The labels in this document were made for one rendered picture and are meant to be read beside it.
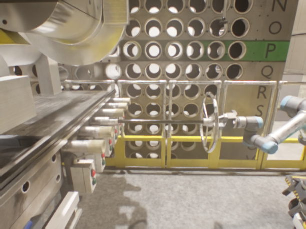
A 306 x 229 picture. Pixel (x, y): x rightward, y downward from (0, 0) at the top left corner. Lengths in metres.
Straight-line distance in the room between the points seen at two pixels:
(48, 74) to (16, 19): 0.54
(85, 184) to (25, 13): 0.76
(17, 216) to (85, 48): 0.61
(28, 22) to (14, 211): 0.56
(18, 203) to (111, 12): 0.69
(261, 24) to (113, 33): 2.49
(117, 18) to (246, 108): 2.63
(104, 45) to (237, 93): 2.45
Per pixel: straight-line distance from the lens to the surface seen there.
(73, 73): 2.53
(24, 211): 0.82
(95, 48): 0.73
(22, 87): 0.67
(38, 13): 0.50
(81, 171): 0.98
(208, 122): 1.20
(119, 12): 0.68
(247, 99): 3.04
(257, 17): 2.98
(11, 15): 0.53
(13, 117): 0.64
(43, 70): 1.05
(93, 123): 1.23
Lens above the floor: 1.28
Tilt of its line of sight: 19 degrees down
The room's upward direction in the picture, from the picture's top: straight up
